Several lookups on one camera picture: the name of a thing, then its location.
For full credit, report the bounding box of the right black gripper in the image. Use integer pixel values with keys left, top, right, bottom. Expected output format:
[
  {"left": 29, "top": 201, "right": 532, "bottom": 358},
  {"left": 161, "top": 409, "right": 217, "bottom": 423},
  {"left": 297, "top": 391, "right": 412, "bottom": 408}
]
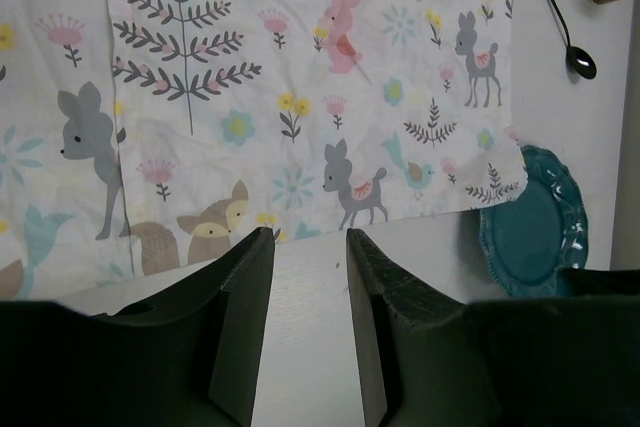
[{"left": 558, "top": 268, "right": 640, "bottom": 297}]

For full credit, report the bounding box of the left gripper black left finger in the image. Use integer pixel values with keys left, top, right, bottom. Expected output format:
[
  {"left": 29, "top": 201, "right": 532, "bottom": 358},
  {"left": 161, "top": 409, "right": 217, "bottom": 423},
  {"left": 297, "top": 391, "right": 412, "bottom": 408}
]
[{"left": 1, "top": 228, "right": 275, "bottom": 426}]

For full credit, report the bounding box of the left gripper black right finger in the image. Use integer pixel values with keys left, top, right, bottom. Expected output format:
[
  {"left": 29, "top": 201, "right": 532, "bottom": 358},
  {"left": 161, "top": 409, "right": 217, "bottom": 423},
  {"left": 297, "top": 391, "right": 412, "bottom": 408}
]
[{"left": 346, "top": 229, "right": 639, "bottom": 426}]

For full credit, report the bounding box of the teal ceramic plate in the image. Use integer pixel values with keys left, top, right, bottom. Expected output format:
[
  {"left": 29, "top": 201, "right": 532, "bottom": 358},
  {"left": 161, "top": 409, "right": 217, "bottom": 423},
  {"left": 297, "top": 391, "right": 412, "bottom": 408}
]
[{"left": 479, "top": 145, "right": 589, "bottom": 298}]

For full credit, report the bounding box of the black metal spoon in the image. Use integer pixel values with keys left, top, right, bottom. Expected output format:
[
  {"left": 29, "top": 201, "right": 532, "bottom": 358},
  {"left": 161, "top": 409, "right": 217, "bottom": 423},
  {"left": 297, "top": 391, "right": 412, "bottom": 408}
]
[{"left": 546, "top": 0, "right": 597, "bottom": 80}]

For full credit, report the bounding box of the floral animal print napkin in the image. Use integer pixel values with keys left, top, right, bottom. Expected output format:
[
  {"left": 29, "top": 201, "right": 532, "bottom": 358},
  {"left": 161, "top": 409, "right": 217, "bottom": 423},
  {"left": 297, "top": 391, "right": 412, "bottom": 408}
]
[{"left": 1, "top": 0, "right": 527, "bottom": 300}]

